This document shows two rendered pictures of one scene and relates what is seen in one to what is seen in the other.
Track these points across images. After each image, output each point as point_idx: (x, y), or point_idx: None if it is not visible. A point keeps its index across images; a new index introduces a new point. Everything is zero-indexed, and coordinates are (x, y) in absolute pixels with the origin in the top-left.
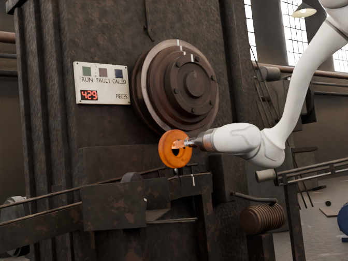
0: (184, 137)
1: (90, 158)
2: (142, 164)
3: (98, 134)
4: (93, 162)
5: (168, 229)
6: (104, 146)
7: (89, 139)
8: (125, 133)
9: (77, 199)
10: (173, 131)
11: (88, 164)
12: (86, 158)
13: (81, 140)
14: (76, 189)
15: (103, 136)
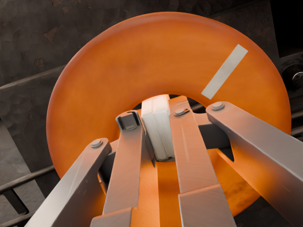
0: (208, 61)
1: (13, 115)
2: (169, 95)
3: (40, 35)
4: (27, 123)
5: (271, 225)
6: (40, 76)
7: (22, 54)
8: (119, 6)
9: (15, 206)
10: (103, 48)
11: (14, 130)
12: (3, 119)
13: (3, 64)
14: (1, 191)
15: (56, 36)
